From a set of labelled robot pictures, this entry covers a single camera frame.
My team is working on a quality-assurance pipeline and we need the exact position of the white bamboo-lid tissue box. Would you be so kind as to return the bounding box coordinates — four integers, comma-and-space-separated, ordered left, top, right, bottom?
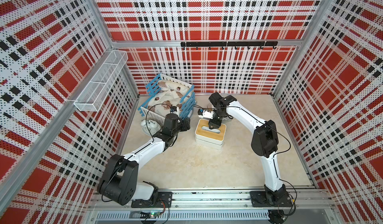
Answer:
195, 119, 226, 141

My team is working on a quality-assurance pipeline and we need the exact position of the white plastic box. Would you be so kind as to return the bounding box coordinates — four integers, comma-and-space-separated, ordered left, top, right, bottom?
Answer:
195, 136, 223, 150

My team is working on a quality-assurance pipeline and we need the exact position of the clear plastic tissue box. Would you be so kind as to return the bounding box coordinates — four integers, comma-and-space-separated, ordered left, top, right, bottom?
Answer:
207, 103, 233, 123

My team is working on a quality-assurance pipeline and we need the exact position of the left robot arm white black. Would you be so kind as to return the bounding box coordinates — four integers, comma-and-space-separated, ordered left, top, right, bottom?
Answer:
97, 113, 191, 207

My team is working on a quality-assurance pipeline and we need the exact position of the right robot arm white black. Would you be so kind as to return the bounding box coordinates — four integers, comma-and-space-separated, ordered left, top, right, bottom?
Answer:
208, 92, 286, 194

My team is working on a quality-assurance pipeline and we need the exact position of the white alarm clock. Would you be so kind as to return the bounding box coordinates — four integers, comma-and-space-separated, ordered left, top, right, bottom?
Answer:
141, 119, 161, 136

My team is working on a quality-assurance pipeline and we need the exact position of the bear print cloth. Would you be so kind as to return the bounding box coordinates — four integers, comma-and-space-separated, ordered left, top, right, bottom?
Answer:
147, 80, 192, 117

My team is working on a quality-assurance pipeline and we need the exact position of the blue white slatted crate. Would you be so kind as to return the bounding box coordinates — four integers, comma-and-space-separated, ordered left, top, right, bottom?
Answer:
138, 74, 196, 125

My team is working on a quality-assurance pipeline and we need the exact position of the green circuit board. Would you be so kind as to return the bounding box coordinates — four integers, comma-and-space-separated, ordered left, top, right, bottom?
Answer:
140, 212, 161, 219

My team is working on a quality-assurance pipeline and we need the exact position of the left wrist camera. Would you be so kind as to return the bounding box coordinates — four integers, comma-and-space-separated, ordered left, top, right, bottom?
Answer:
170, 106, 180, 114

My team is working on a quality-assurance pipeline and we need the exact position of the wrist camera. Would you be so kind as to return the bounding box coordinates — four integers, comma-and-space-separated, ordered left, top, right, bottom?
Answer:
197, 108, 214, 119
170, 106, 180, 114

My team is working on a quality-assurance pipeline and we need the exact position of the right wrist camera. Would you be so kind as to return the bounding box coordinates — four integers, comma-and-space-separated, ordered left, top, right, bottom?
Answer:
197, 108, 214, 119

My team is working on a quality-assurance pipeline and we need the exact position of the black hook rail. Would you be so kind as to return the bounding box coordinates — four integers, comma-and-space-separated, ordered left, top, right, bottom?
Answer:
181, 41, 278, 48

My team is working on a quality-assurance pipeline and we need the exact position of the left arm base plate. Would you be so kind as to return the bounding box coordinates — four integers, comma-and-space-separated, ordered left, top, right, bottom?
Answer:
131, 192, 173, 208

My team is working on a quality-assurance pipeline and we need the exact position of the white wire mesh shelf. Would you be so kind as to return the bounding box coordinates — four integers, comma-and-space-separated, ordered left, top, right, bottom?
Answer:
74, 50, 128, 112

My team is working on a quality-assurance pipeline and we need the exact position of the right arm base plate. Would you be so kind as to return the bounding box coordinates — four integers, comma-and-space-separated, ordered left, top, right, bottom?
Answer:
250, 191, 293, 208

